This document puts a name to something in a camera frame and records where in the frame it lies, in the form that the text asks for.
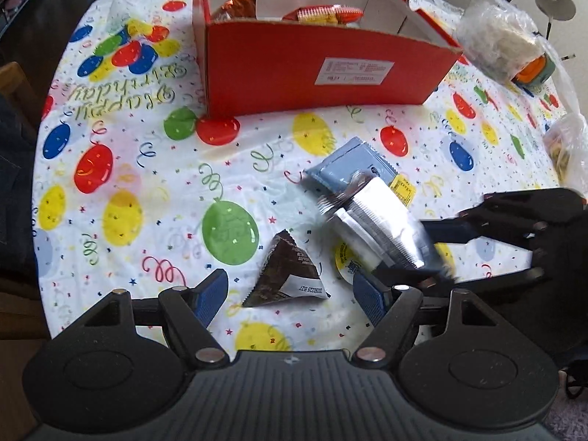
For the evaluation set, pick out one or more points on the orange foil snack packet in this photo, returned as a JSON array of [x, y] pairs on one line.
[[236, 7]]

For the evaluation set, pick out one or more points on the brown triangular snack packet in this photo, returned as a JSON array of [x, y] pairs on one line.
[[280, 266]]

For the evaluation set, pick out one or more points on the red cardboard box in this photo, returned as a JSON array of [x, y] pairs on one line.
[[266, 69]]

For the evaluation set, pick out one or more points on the yellow and red snack packet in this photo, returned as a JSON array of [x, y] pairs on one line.
[[321, 14]]

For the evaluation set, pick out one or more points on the silver foil snack packet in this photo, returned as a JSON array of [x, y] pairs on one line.
[[381, 220]]

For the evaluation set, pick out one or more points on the orange and teal container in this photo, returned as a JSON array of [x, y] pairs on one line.
[[535, 71]]

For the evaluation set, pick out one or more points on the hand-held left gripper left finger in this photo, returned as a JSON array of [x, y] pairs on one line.
[[211, 294]]

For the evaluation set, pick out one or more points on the wooden chair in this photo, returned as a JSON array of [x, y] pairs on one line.
[[18, 87]]

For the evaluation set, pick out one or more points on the yellow round label packet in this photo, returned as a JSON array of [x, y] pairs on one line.
[[345, 262]]

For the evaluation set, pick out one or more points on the light blue snack packet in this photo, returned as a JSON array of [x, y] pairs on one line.
[[349, 165]]

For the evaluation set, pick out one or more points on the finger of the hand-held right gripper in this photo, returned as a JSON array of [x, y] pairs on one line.
[[459, 285], [459, 229]]

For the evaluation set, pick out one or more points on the balloon print tablecloth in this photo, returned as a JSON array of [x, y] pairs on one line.
[[161, 193]]

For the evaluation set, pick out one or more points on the clear plastic bag of snacks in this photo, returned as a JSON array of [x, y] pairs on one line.
[[498, 41]]

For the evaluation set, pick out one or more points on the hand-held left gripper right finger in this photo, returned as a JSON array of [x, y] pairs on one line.
[[368, 296]]

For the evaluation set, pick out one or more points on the small clear plastic bag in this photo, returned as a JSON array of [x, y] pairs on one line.
[[569, 151]]

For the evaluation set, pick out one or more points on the dark blue jeans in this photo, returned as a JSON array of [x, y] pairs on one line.
[[16, 179]]

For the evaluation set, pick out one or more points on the yellow square label packet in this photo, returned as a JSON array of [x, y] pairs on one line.
[[403, 190]]

